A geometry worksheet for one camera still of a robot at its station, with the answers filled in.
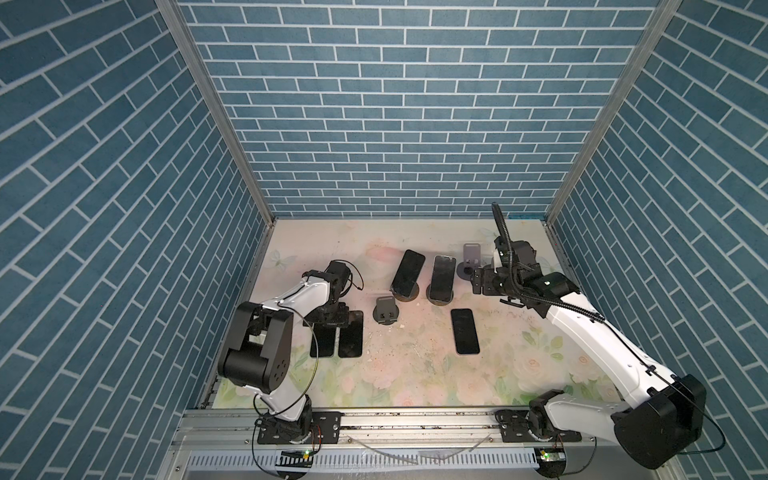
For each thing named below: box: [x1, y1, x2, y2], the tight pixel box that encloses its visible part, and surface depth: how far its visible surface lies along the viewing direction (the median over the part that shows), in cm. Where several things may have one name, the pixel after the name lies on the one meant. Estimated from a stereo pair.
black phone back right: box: [430, 255, 456, 302], surface depth 94 cm
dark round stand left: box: [372, 296, 399, 325], surface depth 92 cm
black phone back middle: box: [391, 249, 426, 298], surface depth 96 cm
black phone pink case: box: [451, 308, 480, 354], surface depth 92 cm
